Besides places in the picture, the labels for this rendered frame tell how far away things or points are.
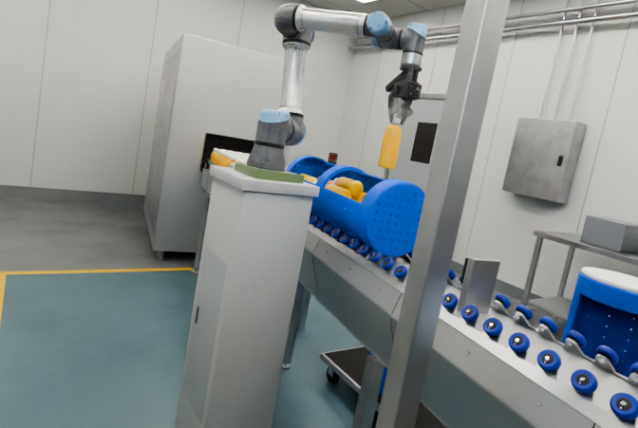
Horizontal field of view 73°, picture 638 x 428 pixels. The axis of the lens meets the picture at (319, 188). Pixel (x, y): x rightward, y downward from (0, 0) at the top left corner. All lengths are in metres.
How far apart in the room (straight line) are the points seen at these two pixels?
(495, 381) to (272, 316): 0.89
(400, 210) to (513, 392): 0.73
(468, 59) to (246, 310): 1.16
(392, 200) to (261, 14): 5.56
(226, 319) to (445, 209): 0.98
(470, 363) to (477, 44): 0.73
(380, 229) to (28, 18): 5.22
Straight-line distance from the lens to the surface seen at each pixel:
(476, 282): 1.28
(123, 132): 6.18
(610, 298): 1.76
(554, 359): 1.06
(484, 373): 1.15
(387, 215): 1.55
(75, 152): 6.14
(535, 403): 1.08
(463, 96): 0.90
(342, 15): 1.64
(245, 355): 1.74
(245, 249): 1.55
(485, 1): 0.94
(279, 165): 1.62
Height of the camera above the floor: 1.32
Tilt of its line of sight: 6 degrees down
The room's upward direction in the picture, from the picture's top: 10 degrees clockwise
